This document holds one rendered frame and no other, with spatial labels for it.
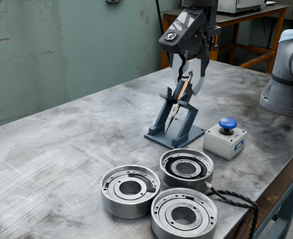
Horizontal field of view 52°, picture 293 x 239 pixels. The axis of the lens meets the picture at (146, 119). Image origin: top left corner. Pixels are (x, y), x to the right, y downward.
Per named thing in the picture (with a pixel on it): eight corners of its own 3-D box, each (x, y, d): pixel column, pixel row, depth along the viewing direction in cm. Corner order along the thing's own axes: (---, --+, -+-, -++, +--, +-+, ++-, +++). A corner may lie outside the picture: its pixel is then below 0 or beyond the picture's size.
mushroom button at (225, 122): (228, 145, 67) (231, 126, 64) (212, 139, 69) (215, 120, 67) (237, 139, 69) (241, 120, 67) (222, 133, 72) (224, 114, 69)
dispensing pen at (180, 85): (156, 130, 71) (184, 65, 71) (165, 133, 74) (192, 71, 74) (163, 133, 70) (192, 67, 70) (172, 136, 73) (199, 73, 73)
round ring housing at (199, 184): (147, 178, 60) (148, 161, 58) (181, 158, 67) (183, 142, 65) (189, 206, 54) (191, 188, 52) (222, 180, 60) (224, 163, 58)
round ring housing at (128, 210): (94, 218, 51) (92, 200, 49) (108, 179, 60) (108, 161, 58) (156, 225, 49) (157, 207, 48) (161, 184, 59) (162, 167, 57)
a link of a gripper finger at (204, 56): (211, 76, 67) (209, 35, 64) (207, 78, 66) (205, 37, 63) (193, 74, 70) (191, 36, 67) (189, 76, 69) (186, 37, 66)
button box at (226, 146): (230, 160, 66) (233, 142, 64) (202, 148, 70) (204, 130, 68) (246, 146, 71) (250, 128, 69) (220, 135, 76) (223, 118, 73)
